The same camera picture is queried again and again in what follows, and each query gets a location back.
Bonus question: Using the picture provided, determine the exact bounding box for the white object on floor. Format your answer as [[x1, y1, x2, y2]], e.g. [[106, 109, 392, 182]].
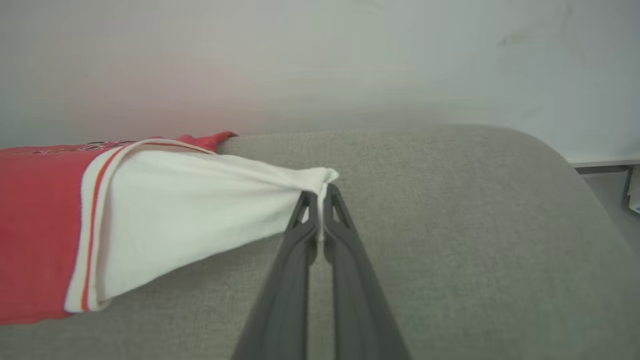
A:
[[627, 167, 640, 215]]

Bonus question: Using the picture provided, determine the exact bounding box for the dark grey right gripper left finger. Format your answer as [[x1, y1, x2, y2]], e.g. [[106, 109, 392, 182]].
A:
[[232, 191, 320, 360]]

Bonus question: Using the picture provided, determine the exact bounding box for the grey fabric sofa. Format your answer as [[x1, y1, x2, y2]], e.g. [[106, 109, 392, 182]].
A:
[[0, 125, 640, 360]]

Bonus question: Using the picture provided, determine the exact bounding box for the red and white sports jersey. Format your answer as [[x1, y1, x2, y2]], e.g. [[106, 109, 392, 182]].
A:
[[0, 131, 340, 326]]

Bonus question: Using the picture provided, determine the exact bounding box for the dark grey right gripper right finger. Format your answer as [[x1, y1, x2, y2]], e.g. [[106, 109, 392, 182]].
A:
[[323, 183, 412, 360]]

